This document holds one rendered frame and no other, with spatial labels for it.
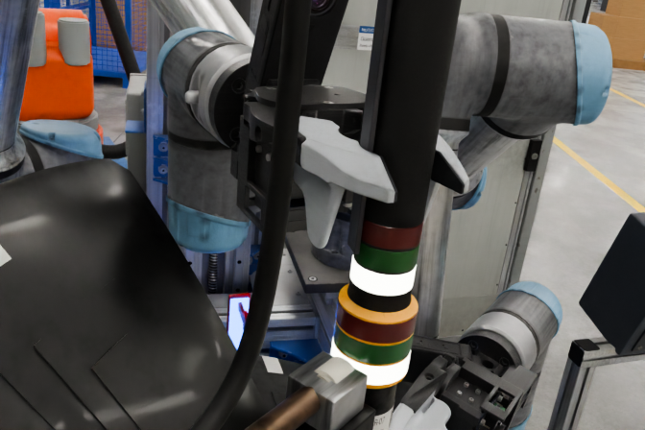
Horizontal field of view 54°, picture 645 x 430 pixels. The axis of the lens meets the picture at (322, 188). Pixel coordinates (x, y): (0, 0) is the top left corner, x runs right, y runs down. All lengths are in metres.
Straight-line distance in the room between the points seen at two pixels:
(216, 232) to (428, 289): 0.28
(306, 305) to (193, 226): 0.65
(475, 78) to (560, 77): 0.09
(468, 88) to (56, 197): 0.48
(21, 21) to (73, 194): 0.49
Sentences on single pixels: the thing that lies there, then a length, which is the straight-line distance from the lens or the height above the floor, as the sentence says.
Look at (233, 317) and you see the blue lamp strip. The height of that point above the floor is 1.17.
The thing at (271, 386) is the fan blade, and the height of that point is 1.18.
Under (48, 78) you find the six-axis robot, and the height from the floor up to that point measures 0.65.
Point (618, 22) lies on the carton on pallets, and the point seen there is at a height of 0.77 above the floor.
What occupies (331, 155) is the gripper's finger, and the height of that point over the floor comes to 1.48.
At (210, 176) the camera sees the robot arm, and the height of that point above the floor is 1.38.
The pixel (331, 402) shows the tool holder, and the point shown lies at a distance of 0.32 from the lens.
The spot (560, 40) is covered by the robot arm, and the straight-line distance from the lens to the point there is 0.75.
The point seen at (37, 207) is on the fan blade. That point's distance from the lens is 0.34.
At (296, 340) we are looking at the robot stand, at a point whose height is 0.90.
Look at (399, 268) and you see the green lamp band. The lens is 0.32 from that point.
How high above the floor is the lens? 1.57
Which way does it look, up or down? 21 degrees down
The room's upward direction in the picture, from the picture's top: 6 degrees clockwise
